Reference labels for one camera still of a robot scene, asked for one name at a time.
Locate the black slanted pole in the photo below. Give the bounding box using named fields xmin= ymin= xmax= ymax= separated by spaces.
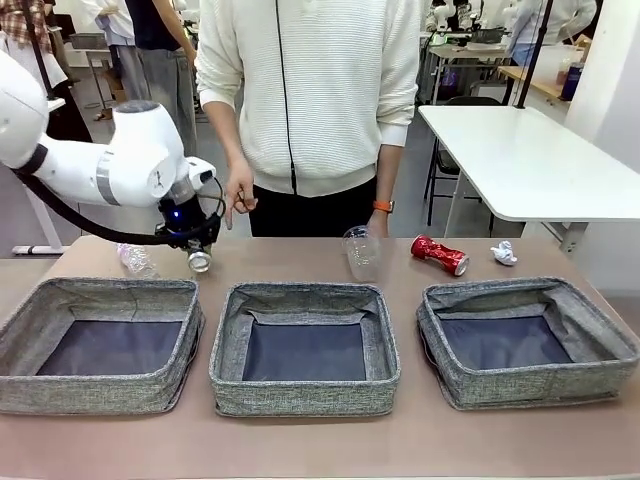
xmin=22 ymin=0 xmax=55 ymax=99
xmin=514 ymin=0 xmax=555 ymax=110

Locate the person's left hand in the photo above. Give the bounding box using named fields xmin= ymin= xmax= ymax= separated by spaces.
xmin=366 ymin=211 xmax=392 ymax=239

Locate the crushed clear plastic bottle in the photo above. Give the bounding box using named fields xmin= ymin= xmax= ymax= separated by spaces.
xmin=117 ymin=243 xmax=161 ymax=280

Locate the white paper ball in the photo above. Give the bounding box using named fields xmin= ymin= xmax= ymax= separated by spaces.
xmin=489 ymin=239 xmax=519 ymax=267

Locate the person's left forearm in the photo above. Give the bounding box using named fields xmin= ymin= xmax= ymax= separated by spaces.
xmin=377 ymin=143 xmax=404 ymax=204

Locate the clear plastic container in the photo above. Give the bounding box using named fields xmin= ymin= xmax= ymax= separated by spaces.
xmin=537 ymin=44 xmax=582 ymax=96

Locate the dark blue bottle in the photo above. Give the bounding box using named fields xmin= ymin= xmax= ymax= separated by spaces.
xmin=560 ymin=62 xmax=584 ymax=101

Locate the large white table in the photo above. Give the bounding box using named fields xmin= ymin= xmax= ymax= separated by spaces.
xmin=417 ymin=103 xmax=640 ymax=256

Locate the person in white zip sweater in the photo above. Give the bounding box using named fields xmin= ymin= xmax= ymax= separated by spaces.
xmin=194 ymin=0 xmax=421 ymax=239

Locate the wooden background table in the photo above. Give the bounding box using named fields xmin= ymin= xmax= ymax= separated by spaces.
xmin=499 ymin=64 xmax=571 ymax=101

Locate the bystander in wide grey jeans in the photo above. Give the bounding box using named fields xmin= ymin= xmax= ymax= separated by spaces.
xmin=124 ymin=0 xmax=199 ymax=156

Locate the bystander in light shirt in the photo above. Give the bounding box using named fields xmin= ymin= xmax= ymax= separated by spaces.
xmin=94 ymin=0 xmax=151 ymax=104

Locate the person's right hand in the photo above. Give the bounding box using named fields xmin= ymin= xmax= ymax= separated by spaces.
xmin=223 ymin=159 xmax=259 ymax=231

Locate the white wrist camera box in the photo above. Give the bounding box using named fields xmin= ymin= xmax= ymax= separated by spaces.
xmin=187 ymin=157 xmax=217 ymax=191

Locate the grey fabric basket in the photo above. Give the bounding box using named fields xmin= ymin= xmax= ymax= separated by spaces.
xmin=208 ymin=282 xmax=402 ymax=418
xmin=415 ymin=276 xmax=640 ymax=412
xmin=0 ymin=277 xmax=206 ymax=416

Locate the bystander in pale blue shirt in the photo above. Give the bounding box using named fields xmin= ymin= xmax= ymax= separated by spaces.
xmin=507 ymin=0 xmax=599 ymax=69

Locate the clear plastic cup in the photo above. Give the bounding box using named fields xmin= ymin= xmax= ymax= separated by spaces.
xmin=342 ymin=225 xmax=384 ymax=281

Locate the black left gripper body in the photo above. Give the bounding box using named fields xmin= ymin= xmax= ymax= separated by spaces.
xmin=155 ymin=194 xmax=221 ymax=251

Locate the bystander in plaid shirt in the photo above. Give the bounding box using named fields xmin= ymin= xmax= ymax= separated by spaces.
xmin=0 ymin=0 xmax=94 ymax=144

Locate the black folding chair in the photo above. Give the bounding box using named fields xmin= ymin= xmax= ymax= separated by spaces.
xmin=423 ymin=95 xmax=497 ymax=232

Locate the person's right forearm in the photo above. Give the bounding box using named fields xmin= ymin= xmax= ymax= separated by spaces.
xmin=202 ymin=97 xmax=250 ymax=169

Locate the background metal frame table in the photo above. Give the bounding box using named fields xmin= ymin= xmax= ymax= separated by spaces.
xmin=427 ymin=43 xmax=512 ymax=105

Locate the crushed red can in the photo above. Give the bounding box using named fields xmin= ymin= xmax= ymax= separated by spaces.
xmin=410 ymin=234 xmax=471 ymax=277

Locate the background grey basket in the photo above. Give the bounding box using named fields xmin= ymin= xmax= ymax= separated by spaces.
xmin=467 ymin=27 xmax=506 ymax=46

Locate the crushed dark blue can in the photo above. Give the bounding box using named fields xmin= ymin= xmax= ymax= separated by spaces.
xmin=187 ymin=247 xmax=214 ymax=274

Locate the thick black arm hose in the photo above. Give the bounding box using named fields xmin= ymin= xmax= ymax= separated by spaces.
xmin=9 ymin=167 xmax=174 ymax=247

